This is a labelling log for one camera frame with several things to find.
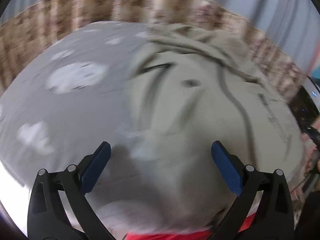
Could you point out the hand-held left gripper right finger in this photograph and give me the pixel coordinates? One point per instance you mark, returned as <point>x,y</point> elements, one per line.
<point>226,167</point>

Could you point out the blue cloth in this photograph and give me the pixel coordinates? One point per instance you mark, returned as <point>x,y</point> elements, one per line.
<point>316,75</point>

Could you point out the blue curtain with floral border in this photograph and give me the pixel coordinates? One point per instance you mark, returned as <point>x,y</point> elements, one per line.
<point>125,2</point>

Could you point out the grey printed bed sheet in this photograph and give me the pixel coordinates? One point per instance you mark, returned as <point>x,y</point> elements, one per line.
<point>70,100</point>

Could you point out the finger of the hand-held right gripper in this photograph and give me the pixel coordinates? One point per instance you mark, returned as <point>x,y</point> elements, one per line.
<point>312,133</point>

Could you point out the beige hooded jacket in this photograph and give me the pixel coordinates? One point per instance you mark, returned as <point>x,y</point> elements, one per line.
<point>212,92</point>

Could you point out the person's red clothing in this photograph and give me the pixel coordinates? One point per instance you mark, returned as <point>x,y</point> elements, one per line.
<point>175,235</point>

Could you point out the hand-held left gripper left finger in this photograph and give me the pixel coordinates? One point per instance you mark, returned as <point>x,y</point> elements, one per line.
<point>96,166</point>

